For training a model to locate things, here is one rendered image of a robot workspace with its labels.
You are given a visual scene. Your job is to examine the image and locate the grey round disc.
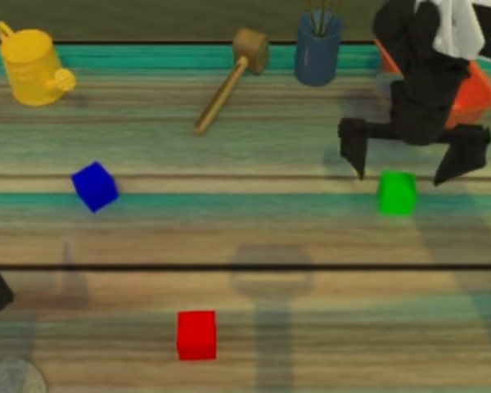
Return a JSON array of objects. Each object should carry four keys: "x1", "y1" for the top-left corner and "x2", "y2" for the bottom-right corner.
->
[{"x1": 0, "y1": 356, "x2": 47, "y2": 393}]

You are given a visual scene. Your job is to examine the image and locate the wooden mallet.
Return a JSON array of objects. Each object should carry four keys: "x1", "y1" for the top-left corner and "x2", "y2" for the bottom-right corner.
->
[{"x1": 192, "y1": 27, "x2": 270, "y2": 137}]

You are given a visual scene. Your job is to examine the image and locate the blue pen holder cup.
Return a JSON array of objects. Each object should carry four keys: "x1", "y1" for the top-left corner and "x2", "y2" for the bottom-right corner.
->
[{"x1": 294, "y1": 11, "x2": 345, "y2": 88}]

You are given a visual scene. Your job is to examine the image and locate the green cube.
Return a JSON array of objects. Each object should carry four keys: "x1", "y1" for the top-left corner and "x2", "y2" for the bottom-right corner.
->
[{"x1": 376, "y1": 169, "x2": 417, "y2": 217}]

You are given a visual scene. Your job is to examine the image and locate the orange plastic bin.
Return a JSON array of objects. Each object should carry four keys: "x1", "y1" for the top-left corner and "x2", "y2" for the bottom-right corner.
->
[{"x1": 374, "y1": 38, "x2": 491, "y2": 130}]

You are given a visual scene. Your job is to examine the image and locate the yellow watering can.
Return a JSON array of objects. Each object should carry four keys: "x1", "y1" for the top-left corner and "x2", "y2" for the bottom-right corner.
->
[{"x1": 0, "y1": 20, "x2": 77, "y2": 108}]

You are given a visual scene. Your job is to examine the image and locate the blue cube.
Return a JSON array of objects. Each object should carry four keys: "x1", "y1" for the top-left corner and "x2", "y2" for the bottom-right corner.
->
[{"x1": 70, "y1": 160, "x2": 119, "y2": 214}]

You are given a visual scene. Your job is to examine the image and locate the red cube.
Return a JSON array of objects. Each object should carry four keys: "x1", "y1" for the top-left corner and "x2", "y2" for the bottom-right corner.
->
[{"x1": 176, "y1": 309, "x2": 218, "y2": 362}]

